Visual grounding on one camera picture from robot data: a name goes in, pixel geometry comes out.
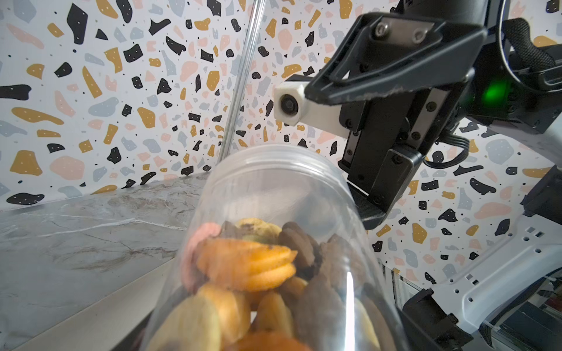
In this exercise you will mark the clear plastic cookie jar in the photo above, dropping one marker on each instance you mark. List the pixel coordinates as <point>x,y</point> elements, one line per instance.
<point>275,258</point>

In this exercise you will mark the cream rectangular tray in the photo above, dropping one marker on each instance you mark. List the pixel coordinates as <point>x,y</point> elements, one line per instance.
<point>106,323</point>

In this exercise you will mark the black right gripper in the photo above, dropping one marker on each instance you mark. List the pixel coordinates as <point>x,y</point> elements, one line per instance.
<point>412,71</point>

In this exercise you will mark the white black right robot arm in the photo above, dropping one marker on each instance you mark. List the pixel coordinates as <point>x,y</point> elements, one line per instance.
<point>438,231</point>

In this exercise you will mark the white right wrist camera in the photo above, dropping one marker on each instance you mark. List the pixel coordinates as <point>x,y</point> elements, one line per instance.
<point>292,107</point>

